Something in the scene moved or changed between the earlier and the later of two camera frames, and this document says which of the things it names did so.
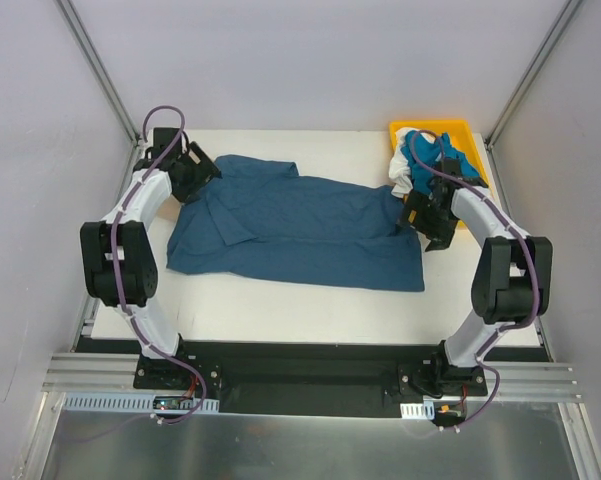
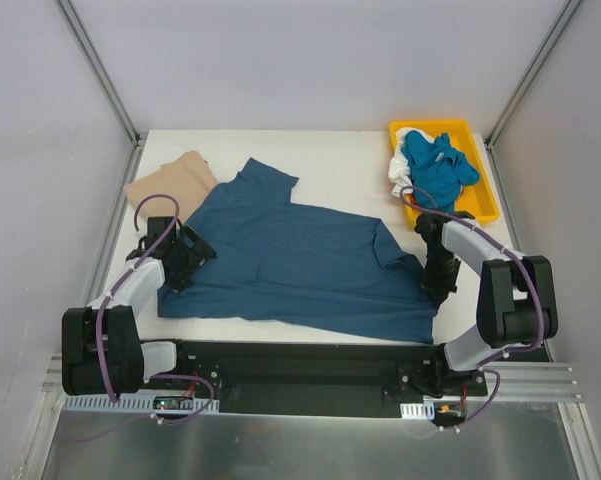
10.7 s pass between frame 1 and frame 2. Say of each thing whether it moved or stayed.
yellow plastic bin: stayed
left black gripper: moved
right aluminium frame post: stayed
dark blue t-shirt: moved
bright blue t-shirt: stayed
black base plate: stayed
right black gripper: moved
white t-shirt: stayed
